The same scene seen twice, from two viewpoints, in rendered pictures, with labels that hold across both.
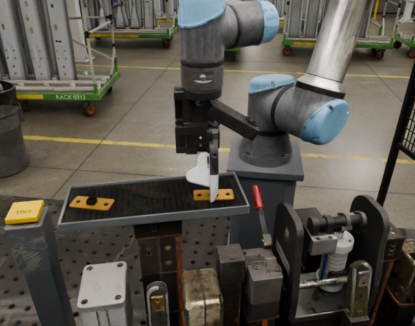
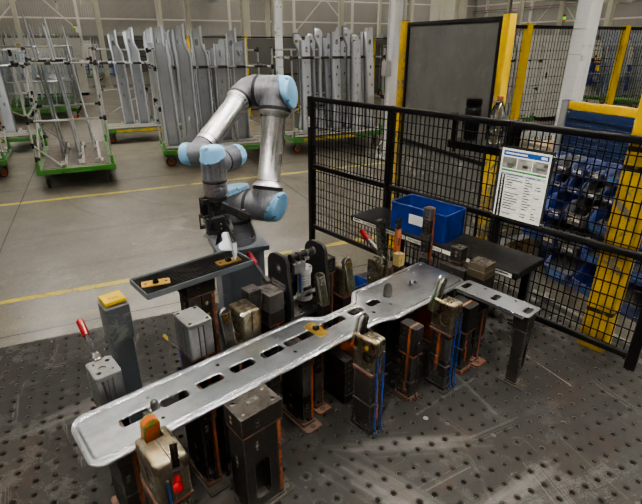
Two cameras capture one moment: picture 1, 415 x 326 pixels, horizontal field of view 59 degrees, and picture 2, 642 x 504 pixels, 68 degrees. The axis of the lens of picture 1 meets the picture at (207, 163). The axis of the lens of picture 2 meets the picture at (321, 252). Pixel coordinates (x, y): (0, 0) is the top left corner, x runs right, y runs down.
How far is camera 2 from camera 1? 0.92 m
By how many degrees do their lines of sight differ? 29
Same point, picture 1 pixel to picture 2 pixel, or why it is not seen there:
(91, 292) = (189, 320)
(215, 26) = (223, 162)
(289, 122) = (255, 211)
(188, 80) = (211, 192)
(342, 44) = (275, 160)
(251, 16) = (235, 154)
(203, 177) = (228, 246)
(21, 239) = (116, 315)
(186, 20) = (208, 160)
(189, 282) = (236, 306)
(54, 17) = not seen: outside the picture
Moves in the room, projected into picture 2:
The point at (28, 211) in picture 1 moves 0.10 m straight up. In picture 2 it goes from (116, 296) to (110, 265)
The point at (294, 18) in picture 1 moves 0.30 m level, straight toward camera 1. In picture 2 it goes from (170, 125) to (171, 127)
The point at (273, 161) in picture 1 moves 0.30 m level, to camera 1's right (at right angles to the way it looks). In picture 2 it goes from (247, 241) to (312, 226)
